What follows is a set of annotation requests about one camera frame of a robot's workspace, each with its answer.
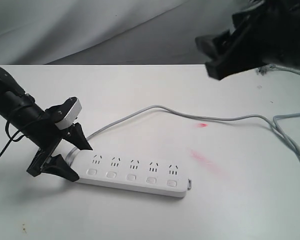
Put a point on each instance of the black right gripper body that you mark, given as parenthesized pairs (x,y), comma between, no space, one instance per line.
(274,30)

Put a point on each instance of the grey backdrop cloth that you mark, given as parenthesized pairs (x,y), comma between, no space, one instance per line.
(110,32)

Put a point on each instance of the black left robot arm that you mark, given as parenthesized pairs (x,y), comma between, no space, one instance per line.
(17,107)

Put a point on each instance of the grey power plug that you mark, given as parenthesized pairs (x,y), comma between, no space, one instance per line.
(264,70)

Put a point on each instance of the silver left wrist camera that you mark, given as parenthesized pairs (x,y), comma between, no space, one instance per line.
(67,113)

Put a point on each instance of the white five-outlet power strip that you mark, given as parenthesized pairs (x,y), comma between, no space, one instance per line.
(139,174)

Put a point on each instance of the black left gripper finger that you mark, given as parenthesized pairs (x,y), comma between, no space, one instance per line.
(57,166)
(75,135)

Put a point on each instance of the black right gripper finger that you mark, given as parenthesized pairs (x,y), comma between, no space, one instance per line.
(233,61)
(215,46)

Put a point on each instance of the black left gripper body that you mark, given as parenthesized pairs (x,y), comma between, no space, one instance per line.
(45,134)

